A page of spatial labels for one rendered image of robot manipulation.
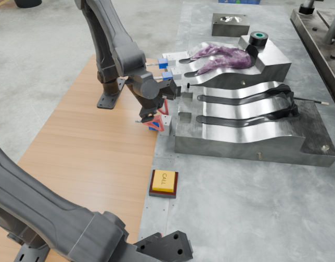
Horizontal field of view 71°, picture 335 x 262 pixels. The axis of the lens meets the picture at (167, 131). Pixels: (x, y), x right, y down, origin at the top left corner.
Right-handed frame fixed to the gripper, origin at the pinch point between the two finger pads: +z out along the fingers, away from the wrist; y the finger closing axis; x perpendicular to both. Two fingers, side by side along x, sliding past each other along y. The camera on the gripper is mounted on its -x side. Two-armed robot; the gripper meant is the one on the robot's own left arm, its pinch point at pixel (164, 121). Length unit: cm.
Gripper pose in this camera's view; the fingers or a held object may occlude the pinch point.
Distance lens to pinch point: 83.6
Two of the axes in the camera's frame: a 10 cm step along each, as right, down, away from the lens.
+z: 4.8, 6.5, 5.8
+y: 2.0, -7.3, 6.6
